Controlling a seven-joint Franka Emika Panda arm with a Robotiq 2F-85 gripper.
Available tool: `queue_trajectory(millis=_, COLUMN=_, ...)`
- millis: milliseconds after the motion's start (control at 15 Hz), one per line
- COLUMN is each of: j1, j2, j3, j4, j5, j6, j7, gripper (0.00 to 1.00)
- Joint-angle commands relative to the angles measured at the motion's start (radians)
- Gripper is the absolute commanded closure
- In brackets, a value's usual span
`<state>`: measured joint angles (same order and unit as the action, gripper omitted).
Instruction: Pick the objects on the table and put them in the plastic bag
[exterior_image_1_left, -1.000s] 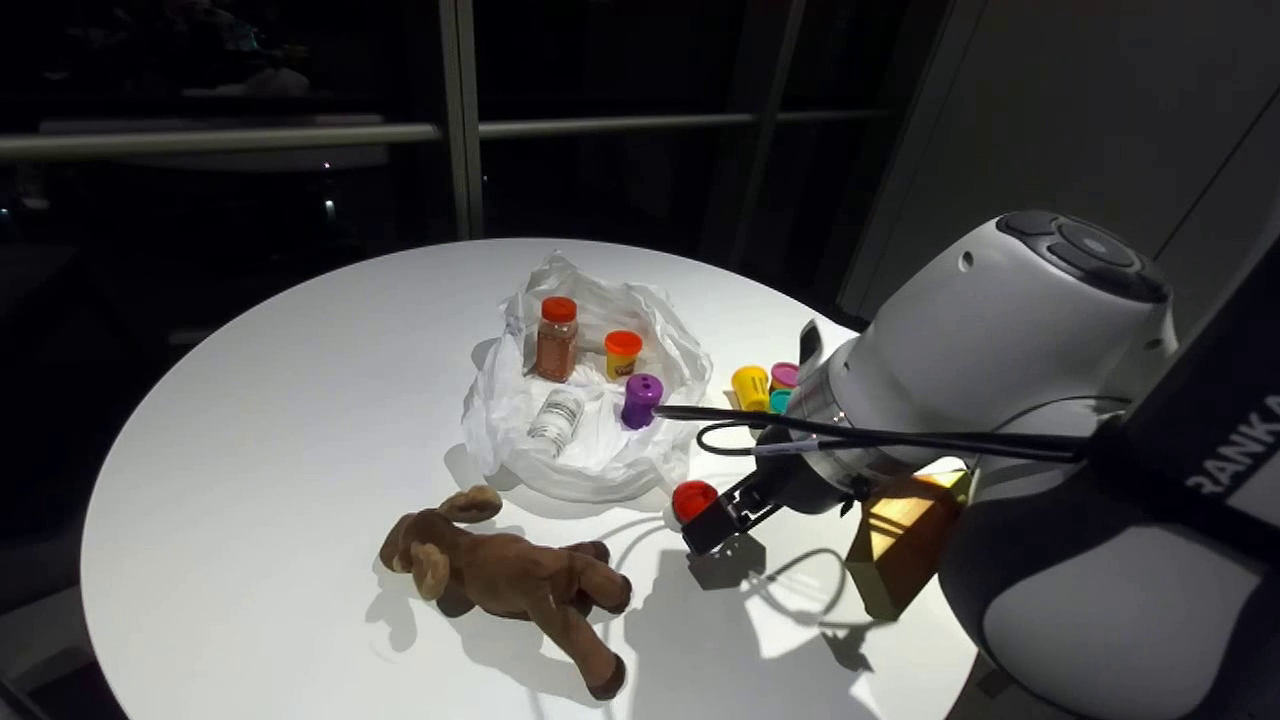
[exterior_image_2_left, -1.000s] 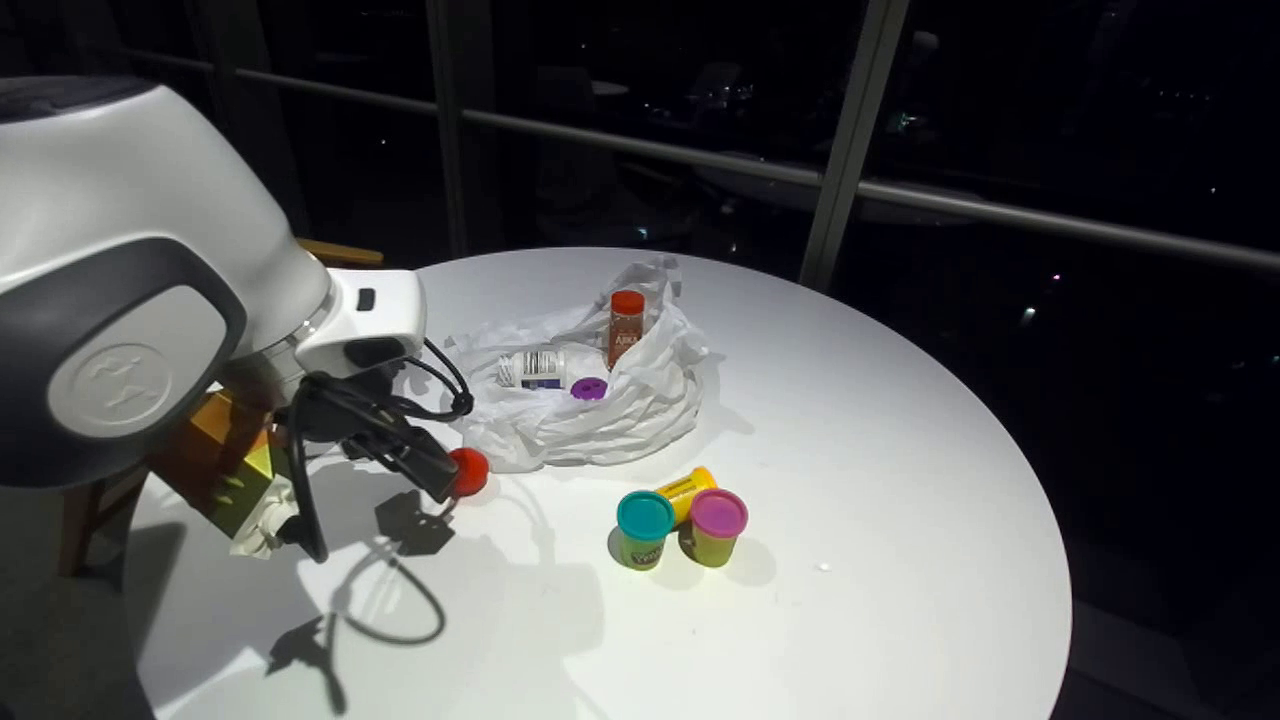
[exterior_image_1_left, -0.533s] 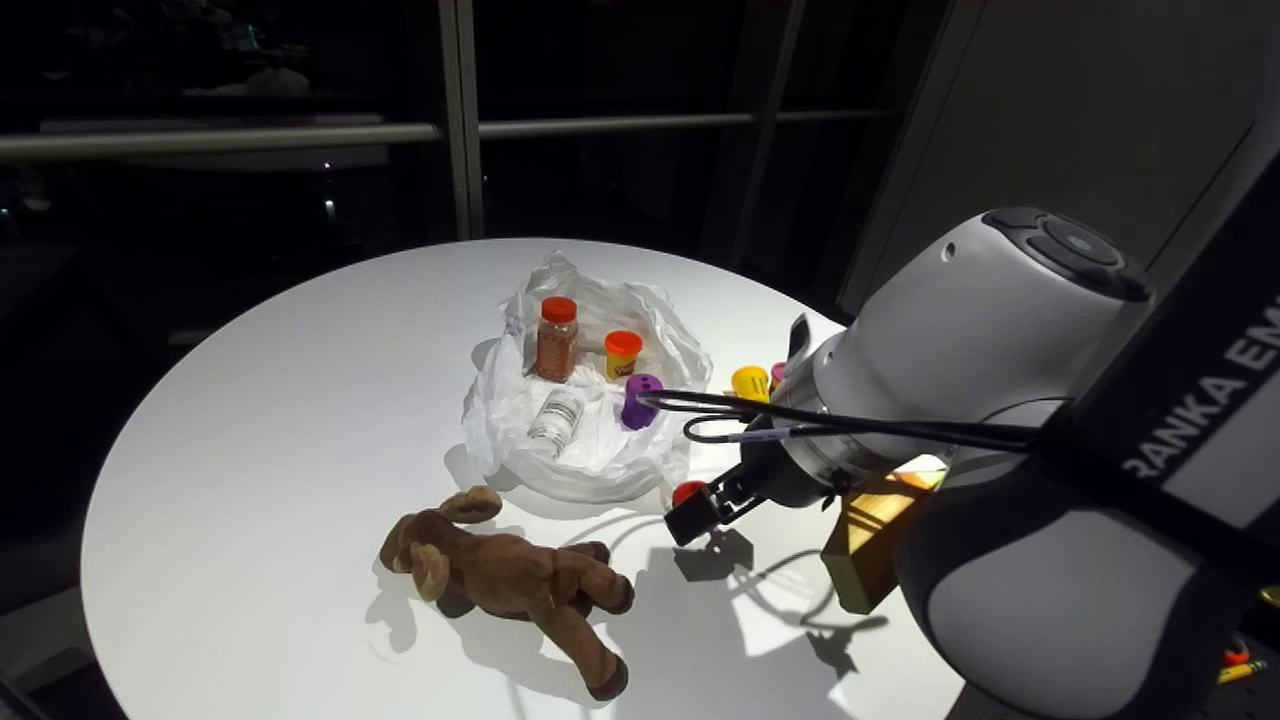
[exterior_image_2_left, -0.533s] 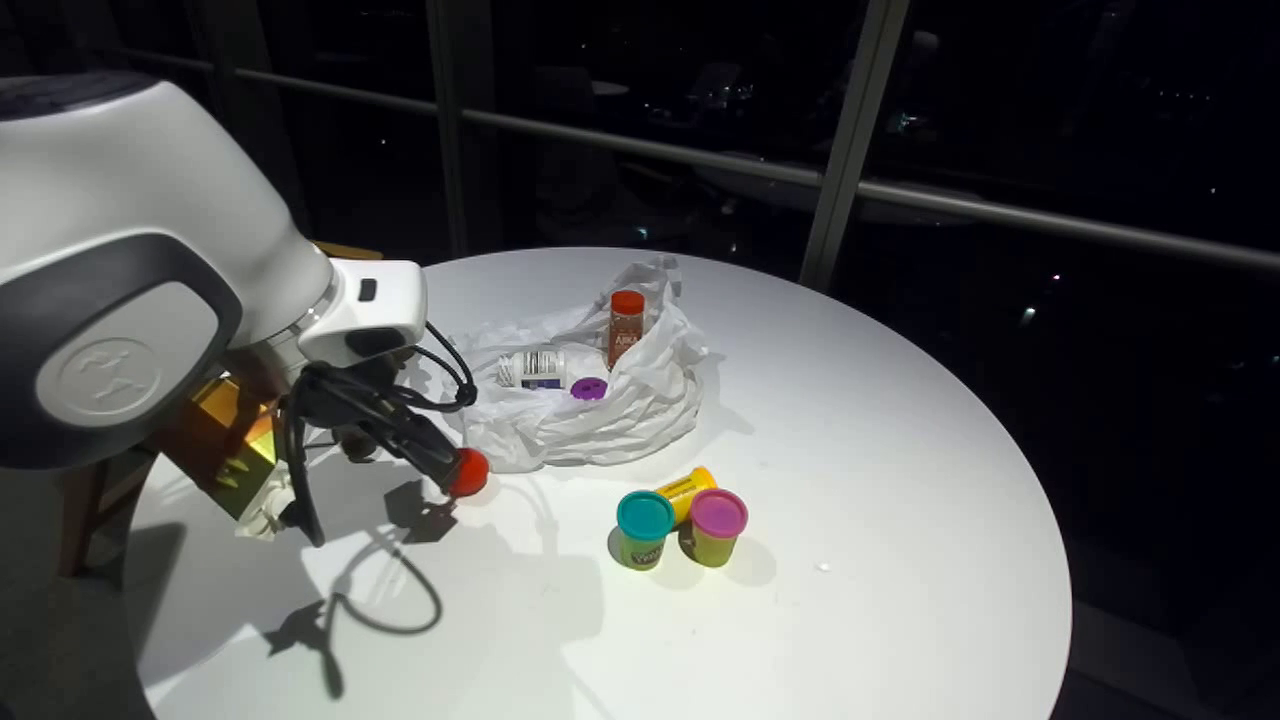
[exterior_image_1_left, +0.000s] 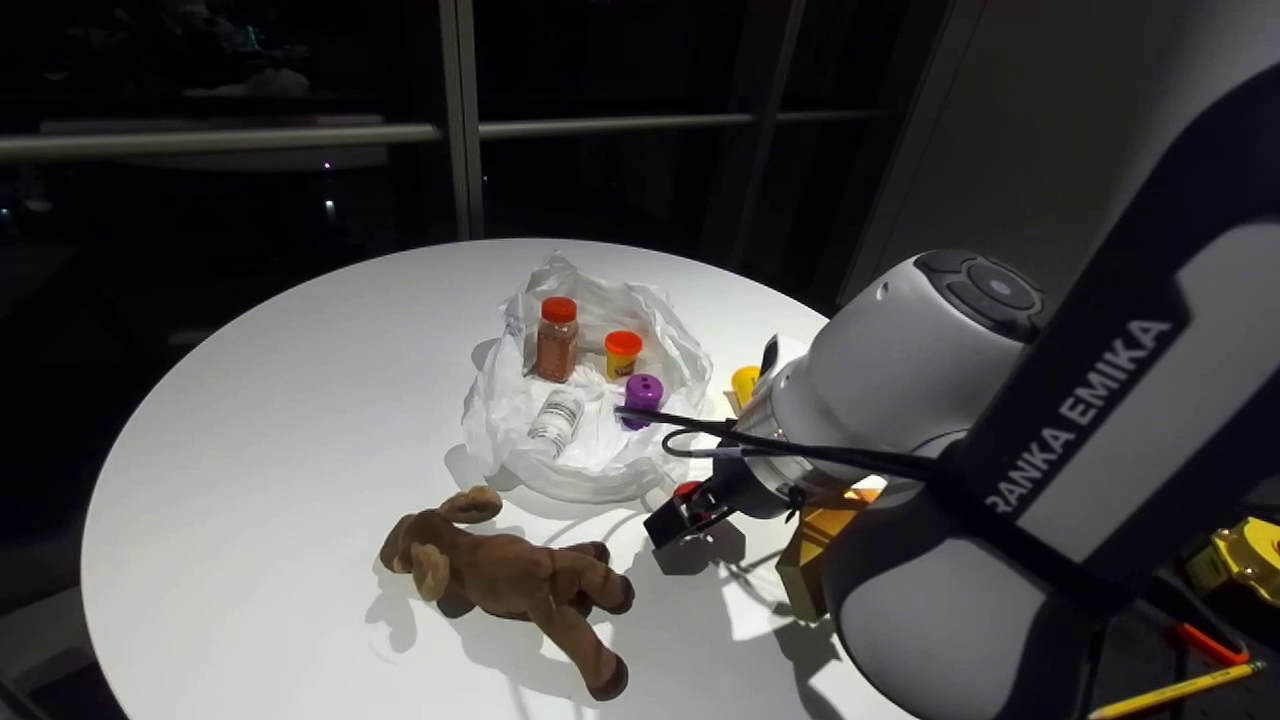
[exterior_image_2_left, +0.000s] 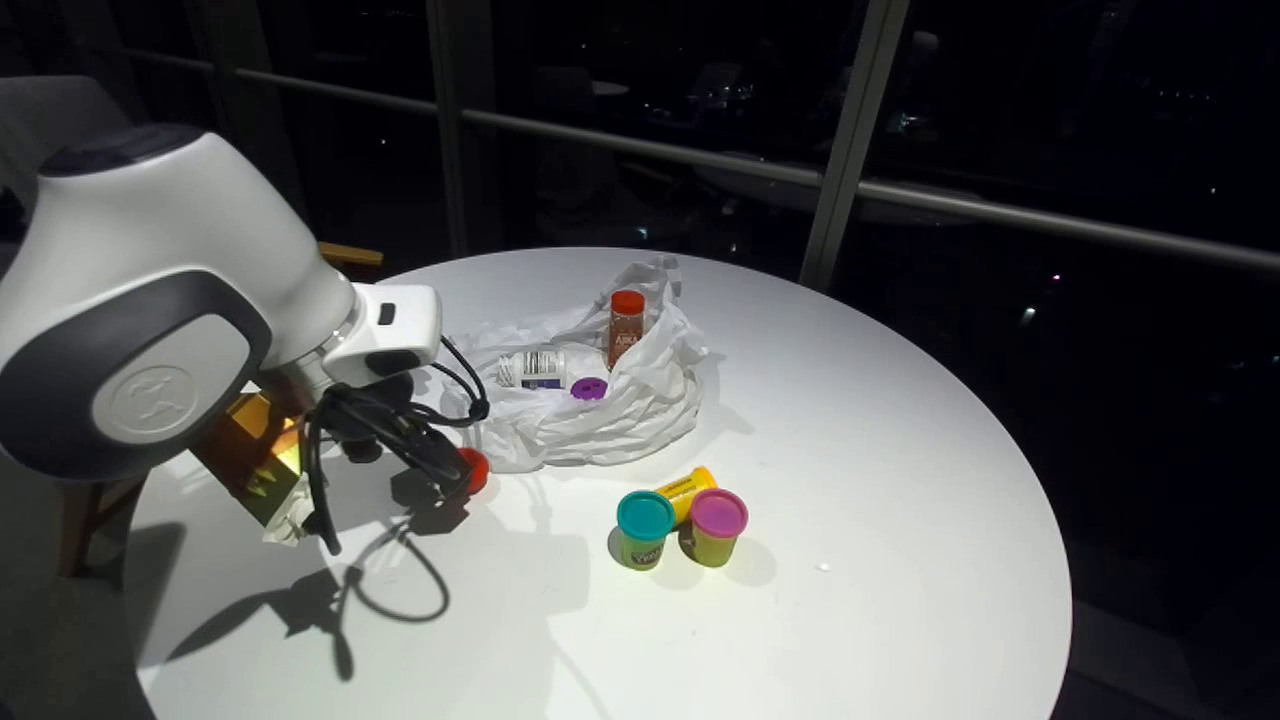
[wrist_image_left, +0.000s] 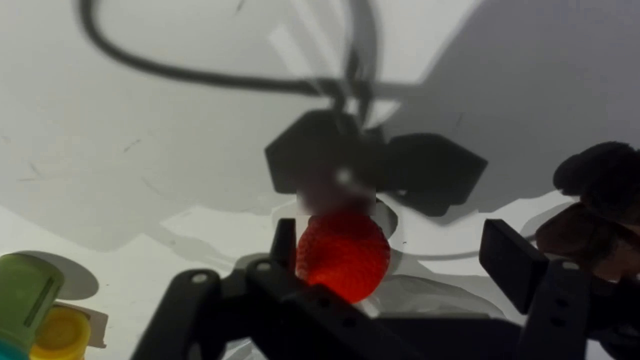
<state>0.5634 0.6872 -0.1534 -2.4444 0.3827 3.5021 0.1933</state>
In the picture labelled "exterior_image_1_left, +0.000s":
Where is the white plastic bag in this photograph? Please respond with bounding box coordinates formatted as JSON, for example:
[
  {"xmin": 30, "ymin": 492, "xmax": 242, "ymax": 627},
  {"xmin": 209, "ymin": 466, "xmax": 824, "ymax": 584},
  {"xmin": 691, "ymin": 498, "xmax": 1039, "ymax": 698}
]
[{"xmin": 456, "ymin": 252, "xmax": 720, "ymax": 503}]

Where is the red lid spice jar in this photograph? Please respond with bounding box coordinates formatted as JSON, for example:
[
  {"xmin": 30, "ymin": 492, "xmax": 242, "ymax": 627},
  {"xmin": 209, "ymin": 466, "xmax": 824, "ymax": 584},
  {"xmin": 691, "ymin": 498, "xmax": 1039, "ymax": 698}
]
[{"xmin": 528, "ymin": 293, "xmax": 585, "ymax": 385}]

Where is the orange lid dough tub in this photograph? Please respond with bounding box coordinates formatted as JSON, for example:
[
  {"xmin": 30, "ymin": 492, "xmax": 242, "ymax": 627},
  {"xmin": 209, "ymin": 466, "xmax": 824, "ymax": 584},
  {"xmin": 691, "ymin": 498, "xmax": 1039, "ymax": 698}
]
[{"xmin": 599, "ymin": 326, "xmax": 647, "ymax": 385}]

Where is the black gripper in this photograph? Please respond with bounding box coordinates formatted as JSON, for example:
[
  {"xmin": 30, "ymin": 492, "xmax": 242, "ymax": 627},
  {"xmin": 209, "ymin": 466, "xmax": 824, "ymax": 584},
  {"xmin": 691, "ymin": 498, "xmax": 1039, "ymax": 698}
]
[{"xmin": 642, "ymin": 443, "xmax": 807, "ymax": 553}]

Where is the yellow power tool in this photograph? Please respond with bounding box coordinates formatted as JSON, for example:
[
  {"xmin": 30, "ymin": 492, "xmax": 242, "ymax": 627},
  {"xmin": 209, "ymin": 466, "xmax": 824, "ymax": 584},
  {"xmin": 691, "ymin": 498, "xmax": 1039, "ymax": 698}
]
[{"xmin": 1185, "ymin": 512, "xmax": 1280, "ymax": 611}]

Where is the brown plush toy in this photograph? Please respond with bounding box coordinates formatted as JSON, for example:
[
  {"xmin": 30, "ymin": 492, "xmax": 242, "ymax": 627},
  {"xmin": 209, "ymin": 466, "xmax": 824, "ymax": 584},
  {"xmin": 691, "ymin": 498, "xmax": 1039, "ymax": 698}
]
[{"xmin": 375, "ymin": 484, "xmax": 642, "ymax": 705}]

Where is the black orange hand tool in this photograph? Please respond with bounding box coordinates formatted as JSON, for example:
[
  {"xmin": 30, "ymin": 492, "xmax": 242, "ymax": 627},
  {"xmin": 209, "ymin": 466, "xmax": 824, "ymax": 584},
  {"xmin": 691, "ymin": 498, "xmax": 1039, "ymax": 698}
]
[{"xmin": 1144, "ymin": 584, "xmax": 1261, "ymax": 671}]

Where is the white pill bottle blue label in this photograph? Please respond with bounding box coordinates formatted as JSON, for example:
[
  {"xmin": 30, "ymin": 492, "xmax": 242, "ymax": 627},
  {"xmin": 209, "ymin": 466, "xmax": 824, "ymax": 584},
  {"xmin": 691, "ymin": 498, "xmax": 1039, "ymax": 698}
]
[{"xmin": 526, "ymin": 385, "xmax": 594, "ymax": 451}]

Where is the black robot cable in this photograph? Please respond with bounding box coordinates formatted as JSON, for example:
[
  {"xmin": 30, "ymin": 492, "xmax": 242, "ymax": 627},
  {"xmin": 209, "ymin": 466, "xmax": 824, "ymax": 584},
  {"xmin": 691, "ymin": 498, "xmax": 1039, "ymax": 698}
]
[{"xmin": 615, "ymin": 404, "xmax": 942, "ymax": 488}]

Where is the metal window railing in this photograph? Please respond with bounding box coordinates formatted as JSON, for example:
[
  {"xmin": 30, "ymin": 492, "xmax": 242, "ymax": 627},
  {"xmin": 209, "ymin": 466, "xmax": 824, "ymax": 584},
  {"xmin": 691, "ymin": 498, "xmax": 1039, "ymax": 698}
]
[{"xmin": 0, "ymin": 107, "xmax": 893, "ymax": 165}]

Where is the purple dough tub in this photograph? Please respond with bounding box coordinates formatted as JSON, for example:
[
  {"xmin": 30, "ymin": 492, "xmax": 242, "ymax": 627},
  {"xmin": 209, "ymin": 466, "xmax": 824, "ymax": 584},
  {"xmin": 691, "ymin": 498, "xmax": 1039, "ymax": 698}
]
[{"xmin": 615, "ymin": 370, "xmax": 670, "ymax": 434}]

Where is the grey window post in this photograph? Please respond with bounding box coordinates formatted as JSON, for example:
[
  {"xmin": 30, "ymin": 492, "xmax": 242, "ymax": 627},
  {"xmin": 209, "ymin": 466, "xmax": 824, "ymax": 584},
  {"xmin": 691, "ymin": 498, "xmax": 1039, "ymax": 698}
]
[{"xmin": 433, "ymin": 0, "xmax": 488, "ymax": 244}]

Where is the yellow pencil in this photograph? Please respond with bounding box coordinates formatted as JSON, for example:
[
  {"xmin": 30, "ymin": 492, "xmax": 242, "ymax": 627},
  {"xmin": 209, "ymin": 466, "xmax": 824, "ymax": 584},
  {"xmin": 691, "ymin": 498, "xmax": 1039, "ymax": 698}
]
[{"xmin": 1085, "ymin": 658, "xmax": 1264, "ymax": 720}]

